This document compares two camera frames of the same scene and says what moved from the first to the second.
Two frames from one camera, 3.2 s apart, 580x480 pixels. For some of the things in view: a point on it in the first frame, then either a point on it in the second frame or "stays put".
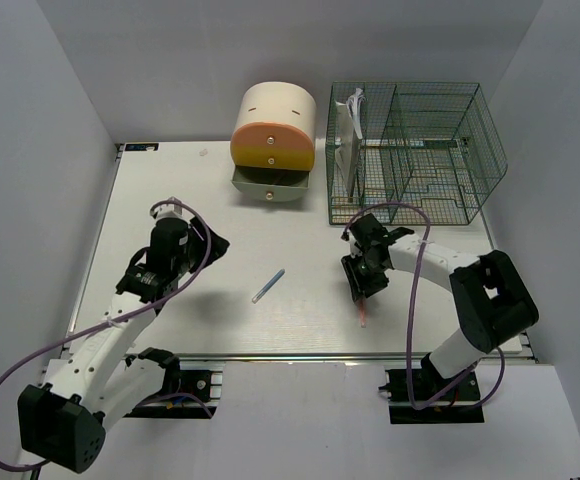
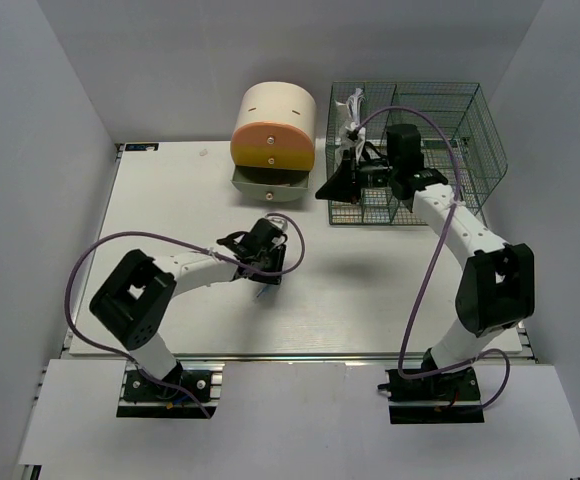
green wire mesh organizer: (410, 153) stays put
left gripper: (193, 235) to (278, 254)
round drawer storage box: (272, 147) stays put
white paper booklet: (349, 116) stays put
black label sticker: (142, 147) stays put
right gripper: (358, 283) to (342, 185)
